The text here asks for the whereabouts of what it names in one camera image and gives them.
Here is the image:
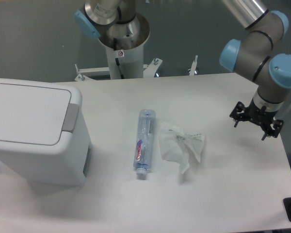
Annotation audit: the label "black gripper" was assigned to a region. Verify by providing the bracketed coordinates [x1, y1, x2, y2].
[229, 101, 284, 141]

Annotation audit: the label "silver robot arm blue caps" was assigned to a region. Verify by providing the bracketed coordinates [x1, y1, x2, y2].
[219, 0, 291, 138]

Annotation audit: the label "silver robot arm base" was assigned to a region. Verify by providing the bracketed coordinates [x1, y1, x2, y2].
[74, 0, 150, 68]

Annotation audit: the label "white plastic trash can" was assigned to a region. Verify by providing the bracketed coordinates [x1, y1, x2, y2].
[0, 78, 91, 185]

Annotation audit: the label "white trash can lid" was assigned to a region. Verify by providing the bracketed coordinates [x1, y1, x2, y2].
[0, 83, 82, 146]

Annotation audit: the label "crumpled white plastic wrapper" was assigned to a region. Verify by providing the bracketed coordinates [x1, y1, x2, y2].
[159, 121, 206, 174]

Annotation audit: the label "clear plastic water bottle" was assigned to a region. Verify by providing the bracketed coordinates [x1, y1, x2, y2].
[133, 109, 156, 180]

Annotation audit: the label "white metal mounting frame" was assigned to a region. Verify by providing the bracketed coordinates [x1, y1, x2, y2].
[74, 55, 199, 82]

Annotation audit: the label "black cable on pedestal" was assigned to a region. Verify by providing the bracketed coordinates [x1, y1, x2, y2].
[113, 37, 125, 80]

